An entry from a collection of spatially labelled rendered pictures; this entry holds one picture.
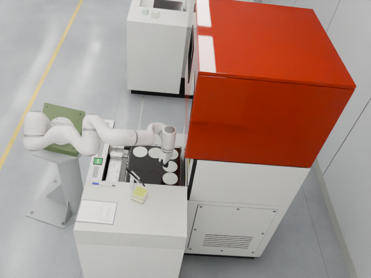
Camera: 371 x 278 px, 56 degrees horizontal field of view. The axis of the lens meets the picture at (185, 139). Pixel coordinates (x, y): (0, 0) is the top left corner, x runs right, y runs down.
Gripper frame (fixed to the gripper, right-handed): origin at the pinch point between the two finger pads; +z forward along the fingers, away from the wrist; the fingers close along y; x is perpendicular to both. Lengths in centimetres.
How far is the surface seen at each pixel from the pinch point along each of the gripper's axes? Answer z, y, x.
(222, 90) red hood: -74, 1, 27
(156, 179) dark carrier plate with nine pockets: 8.2, 8.2, -0.9
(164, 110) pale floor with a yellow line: 98, -140, -91
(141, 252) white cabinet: 23, 48, 17
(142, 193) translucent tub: -5.2, 30.2, 3.9
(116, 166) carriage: 10.1, 14.3, -29.0
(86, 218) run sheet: 1, 58, -13
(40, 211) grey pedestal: 97, 38, -96
